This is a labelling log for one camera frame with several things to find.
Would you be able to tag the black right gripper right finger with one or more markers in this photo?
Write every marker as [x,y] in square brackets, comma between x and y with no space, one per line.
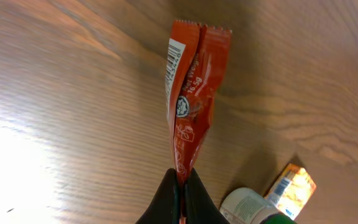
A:
[199,207]

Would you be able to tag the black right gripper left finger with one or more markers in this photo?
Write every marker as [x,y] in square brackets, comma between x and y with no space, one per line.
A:
[165,207]

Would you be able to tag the green lid spice jar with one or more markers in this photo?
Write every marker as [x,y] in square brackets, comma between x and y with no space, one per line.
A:
[245,206]

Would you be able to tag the red white sachet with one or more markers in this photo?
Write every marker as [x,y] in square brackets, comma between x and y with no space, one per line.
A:
[196,64]

